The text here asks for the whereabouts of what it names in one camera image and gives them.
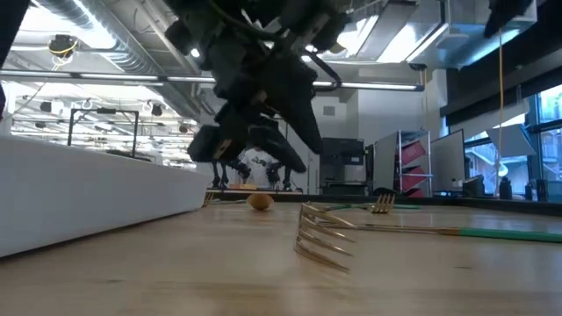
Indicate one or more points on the white cutlery tray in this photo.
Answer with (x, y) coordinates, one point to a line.
(88, 197)

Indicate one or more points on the person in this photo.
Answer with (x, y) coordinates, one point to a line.
(259, 169)

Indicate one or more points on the gray wall vent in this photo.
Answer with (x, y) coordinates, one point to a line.
(329, 110)

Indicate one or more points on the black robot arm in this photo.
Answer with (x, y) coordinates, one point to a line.
(216, 175)
(286, 177)

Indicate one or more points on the black bottle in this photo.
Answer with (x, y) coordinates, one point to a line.
(506, 188)

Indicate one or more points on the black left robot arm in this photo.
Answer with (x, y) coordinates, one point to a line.
(316, 17)

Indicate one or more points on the metal shelf with red bins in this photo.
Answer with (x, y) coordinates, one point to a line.
(415, 153)

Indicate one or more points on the wooden workbench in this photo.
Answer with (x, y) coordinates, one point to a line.
(285, 191)

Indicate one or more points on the white angled panel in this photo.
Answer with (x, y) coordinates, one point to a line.
(511, 140)

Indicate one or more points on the long ceiling light bar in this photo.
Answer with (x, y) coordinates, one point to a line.
(377, 86)

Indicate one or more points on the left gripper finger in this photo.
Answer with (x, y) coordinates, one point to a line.
(296, 105)
(276, 145)

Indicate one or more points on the rectangular silver air duct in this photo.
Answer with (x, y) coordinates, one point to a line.
(461, 39)

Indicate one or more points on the round silver air duct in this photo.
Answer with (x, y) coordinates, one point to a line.
(131, 57)

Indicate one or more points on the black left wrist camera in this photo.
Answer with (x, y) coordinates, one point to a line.
(206, 145)

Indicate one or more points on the black cabinet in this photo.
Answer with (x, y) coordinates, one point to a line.
(342, 153)

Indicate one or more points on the black monitor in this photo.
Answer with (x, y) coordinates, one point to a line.
(474, 186)

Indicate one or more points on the gray board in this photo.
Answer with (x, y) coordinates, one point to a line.
(385, 162)

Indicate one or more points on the black gantry frame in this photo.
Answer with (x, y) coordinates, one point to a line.
(104, 111)

